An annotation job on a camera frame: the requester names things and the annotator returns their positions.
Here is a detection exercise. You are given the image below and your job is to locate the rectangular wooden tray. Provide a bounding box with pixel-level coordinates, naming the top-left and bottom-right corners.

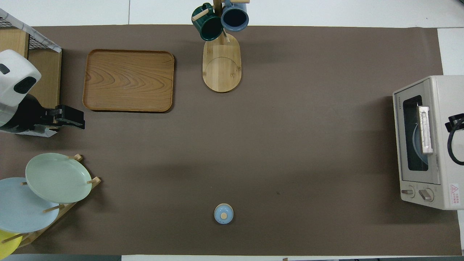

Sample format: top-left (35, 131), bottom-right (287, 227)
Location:
top-left (82, 49), bottom-right (175, 113)

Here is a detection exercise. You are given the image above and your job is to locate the wooden mug tree stand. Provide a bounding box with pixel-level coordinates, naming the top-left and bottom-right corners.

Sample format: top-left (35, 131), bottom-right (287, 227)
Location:
top-left (191, 0), bottom-right (250, 93)

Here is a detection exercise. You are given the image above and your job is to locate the light blue ribbed plate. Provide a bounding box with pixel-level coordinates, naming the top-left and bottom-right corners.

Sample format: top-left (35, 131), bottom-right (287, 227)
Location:
top-left (412, 123), bottom-right (429, 166)

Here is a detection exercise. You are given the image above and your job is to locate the glass oven door with handle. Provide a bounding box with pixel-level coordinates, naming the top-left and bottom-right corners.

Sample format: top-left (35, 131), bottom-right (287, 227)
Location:
top-left (393, 80), bottom-right (441, 185)

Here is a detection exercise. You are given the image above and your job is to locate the beige toaster oven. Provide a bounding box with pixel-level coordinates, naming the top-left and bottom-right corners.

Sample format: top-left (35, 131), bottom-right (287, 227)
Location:
top-left (393, 75), bottom-right (464, 211)

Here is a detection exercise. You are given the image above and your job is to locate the wooden plate rack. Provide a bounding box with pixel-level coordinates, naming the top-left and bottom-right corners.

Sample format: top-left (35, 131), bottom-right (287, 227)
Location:
top-left (0, 154), bottom-right (102, 249)

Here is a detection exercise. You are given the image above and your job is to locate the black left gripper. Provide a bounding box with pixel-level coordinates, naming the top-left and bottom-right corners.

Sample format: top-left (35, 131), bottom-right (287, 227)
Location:
top-left (0, 94), bottom-right (86, 134)

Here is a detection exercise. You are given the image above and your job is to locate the light blue smooth plate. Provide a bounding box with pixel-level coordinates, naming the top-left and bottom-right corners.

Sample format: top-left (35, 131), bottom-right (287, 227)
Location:
top-left (0, 177), bottom-right (60, 233)

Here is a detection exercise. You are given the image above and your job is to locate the dark green mug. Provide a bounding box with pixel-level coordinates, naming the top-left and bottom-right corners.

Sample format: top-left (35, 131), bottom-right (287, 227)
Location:
top-left (191, 3), bottom-right (224, 41)

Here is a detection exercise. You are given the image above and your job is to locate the small blue lidded jar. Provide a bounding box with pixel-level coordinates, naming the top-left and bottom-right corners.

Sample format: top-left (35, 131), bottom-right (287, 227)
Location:
top-left (214, 203), bottom-right (234, 225)

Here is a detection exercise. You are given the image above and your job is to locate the brown table mat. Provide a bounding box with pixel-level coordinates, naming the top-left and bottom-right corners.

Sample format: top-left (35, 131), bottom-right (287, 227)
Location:
top-left (0, 24), bottom-right (463, 256)

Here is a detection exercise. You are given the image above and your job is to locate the red warning sticker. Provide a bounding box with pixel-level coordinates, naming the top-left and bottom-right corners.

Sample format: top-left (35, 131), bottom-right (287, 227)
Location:
top-left (449, 183), bottom-right (461, 206)

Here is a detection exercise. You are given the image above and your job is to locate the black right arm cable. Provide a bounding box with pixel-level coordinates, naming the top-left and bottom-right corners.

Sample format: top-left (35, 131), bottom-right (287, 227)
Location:
top-left (447, 118), bottom-right (464, 166)

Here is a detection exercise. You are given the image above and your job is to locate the yellow plate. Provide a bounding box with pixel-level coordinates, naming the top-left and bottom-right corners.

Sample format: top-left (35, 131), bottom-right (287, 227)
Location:
top-left (0, 230), bottom-right (22, 261)

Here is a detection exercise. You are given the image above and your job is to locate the pale green plate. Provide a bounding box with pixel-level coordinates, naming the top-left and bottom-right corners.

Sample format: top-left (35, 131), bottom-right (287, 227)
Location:
top-left (25, 153), bottom-right (92, 204)

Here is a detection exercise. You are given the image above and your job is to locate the grey blue mug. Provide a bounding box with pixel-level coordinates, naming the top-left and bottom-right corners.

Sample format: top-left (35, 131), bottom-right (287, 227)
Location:
top-left (220, 0), bottom-right (250, 32)

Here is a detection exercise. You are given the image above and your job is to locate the wooden shelf with wire mesh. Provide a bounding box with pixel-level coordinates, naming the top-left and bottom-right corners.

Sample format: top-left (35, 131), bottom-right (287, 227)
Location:
top-left (0, 9), bottom-right (62, 137)

